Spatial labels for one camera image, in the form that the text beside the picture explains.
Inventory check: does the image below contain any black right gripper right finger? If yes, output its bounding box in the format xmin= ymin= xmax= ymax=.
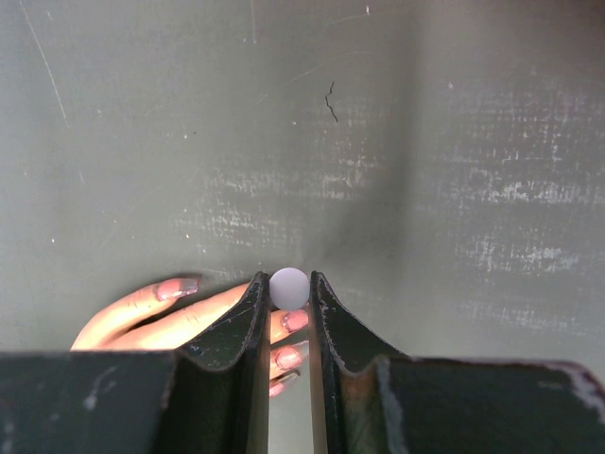
xmin=309 ymin=271 xmax=604 ymax=453

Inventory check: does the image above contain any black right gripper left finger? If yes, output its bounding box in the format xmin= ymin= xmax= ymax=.
xmin=1 ymin=272 xmax=270 ymax=453

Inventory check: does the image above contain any white nail polish cap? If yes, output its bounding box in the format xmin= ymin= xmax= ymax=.
xmin=269 ymin=268 xmax=310 ymax=311

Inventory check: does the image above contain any mannequin hand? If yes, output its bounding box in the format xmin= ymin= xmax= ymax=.
xmin=71 ymin=277 xmax=309 ymax=398

